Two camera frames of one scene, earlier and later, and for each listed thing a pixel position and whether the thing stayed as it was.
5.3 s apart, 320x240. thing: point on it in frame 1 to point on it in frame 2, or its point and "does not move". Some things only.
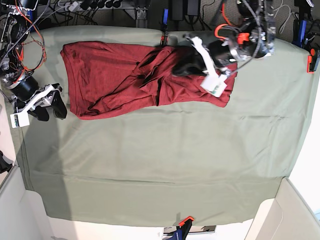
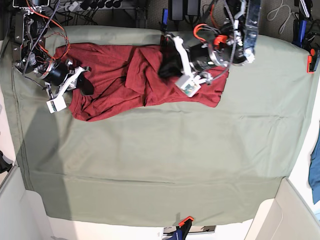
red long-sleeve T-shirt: (108, 79) does not move
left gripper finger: (59, 107) to (83, 83)
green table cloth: (180, 164) does not move
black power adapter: (177, 11) does not move
